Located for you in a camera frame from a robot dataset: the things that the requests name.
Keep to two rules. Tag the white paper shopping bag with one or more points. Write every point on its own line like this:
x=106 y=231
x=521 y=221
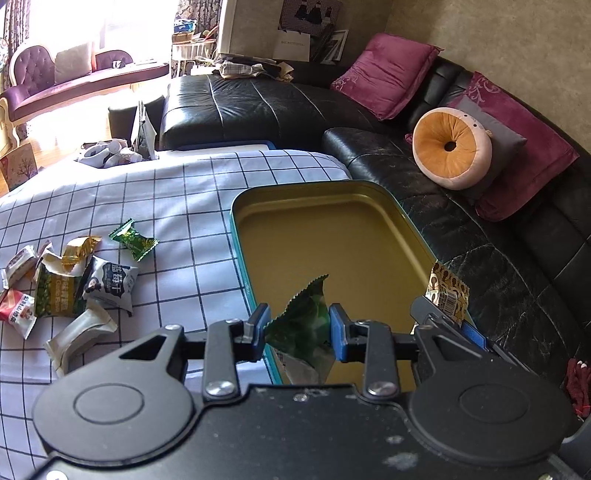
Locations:
x=291 y=46

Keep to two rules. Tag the checked white tablecloth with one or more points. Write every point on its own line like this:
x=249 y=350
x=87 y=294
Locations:
x=184 y=207

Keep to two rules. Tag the gold candy packet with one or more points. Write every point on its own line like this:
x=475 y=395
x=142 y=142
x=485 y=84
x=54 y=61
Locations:
x=78 y=251

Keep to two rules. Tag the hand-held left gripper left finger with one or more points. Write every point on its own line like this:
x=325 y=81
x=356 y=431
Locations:
x=259 y=323

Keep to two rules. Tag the wall poster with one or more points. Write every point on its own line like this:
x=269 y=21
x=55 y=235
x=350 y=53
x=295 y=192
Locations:
x=309 y=14

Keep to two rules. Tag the red white snack packet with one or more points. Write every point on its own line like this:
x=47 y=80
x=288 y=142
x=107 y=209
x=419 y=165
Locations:
x=16 y=314

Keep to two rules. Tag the purple chaise sofa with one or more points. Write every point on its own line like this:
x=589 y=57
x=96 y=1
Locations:
x=69 y=87

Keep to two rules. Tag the patterned curtain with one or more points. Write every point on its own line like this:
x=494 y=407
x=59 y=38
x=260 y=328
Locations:
x=203 y=11

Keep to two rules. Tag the cream yellow snack packet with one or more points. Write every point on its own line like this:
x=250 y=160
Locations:
x=78 y=334

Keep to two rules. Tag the white red-lettered snack packet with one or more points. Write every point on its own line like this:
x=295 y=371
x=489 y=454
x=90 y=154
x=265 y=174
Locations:
x=21 y=263

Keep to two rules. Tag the tree print gift bag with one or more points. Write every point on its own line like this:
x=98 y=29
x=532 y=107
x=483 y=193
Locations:
x=18 y=168

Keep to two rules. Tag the white box blue rim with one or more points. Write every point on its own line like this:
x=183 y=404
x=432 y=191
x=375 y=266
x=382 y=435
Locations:
x=231 y=145

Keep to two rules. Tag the dark green white snack packet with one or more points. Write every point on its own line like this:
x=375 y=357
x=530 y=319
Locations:
x=300 y=327

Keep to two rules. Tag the picture frame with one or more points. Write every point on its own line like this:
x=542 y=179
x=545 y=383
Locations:
x=332 y=46

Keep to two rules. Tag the embroidered magenta cushion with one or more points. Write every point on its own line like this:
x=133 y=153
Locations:
x=540 y=152

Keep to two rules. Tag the orange pink donut pillow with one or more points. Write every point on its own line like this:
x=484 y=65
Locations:
x=438 y=157

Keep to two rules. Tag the plain magenta cushion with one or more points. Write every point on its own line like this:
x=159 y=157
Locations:
x=388 y=74

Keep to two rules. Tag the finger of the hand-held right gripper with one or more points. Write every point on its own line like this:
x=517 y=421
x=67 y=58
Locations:
x=431 y=314
x=474 y=337

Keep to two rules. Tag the brown patterned snack packet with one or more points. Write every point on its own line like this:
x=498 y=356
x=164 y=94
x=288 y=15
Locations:
x=445 y=286

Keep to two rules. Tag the black leather sofa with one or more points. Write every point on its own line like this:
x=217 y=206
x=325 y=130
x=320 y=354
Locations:
x=277 y=106

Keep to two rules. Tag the green pea snack packet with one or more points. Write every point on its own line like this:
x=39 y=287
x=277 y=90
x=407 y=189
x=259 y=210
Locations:
x=57 y=290

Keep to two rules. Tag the beige grey cushion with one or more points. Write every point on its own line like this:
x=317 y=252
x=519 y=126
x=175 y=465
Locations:
x=74 y=62

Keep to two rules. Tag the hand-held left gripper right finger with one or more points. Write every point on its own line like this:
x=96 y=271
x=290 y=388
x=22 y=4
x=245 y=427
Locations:
x=338 y=332

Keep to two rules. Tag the green twisted candy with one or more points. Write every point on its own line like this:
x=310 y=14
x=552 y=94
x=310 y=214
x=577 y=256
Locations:
x=134 y=241

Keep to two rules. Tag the black stool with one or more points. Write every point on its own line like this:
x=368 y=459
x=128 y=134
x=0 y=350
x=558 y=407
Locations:
x=122 y=120

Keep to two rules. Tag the red cloth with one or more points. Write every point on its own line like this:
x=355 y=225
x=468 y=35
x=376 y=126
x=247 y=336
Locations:
x=579 y=383

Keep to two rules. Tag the teal tin tray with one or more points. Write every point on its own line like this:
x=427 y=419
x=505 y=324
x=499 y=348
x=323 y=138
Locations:
x=323 y=240

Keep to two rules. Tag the white black snack packet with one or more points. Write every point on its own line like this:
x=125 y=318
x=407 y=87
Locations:
x=108 y=284

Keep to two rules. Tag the pile of clothes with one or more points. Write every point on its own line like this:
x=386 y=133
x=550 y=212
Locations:
x=240 y=68

